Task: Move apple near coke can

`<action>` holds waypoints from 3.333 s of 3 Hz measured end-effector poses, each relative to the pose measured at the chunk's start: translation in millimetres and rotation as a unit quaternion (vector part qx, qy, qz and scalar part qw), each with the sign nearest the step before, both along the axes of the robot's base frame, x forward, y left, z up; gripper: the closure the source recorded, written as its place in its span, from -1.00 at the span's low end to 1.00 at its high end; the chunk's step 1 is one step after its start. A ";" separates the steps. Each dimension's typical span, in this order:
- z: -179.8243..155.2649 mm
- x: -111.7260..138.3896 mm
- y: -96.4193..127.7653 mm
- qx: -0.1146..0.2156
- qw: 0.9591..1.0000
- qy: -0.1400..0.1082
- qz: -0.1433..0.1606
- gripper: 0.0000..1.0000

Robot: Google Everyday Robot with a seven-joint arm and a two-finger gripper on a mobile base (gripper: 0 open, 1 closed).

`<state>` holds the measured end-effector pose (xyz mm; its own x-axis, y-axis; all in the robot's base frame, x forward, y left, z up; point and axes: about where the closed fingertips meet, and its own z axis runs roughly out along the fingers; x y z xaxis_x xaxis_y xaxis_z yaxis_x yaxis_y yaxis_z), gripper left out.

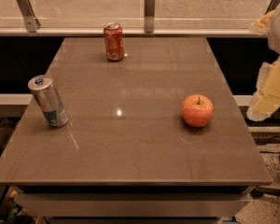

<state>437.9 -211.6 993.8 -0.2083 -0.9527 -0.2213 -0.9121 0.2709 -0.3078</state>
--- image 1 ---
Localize red coke can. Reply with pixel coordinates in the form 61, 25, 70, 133
104, 22, 124, 62

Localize red apple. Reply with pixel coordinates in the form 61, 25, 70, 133
181, 94, 214, 128

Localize grey table drawer front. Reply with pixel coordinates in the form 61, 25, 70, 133
16, 194, 250, 217

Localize silver blue energy drink can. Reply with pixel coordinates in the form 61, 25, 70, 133
28, 75, 69, 128

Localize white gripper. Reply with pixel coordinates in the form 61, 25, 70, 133
246, 4, 280, 121

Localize left metal railing bracket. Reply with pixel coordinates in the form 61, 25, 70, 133
16, 0, 41, 33

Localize middle metal railing bracket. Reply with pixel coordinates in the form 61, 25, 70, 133
144, 0, 155, 33

